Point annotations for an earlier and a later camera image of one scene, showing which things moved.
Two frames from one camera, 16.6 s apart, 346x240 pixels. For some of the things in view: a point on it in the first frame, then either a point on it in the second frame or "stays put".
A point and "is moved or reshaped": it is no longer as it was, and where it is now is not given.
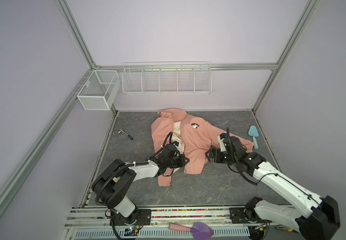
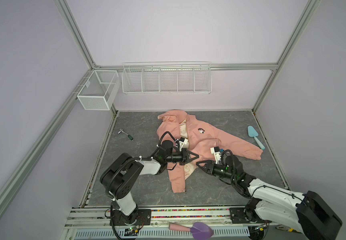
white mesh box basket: x=100 y=90 stays put
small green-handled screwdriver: x=130 y=137 stays put
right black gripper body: x=221 y=157 to x=218 y=170
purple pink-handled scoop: x=200 y=230 stays put
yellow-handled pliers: x=285 y=228 stays put
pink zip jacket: x=194 y=137 is moved or reshaped
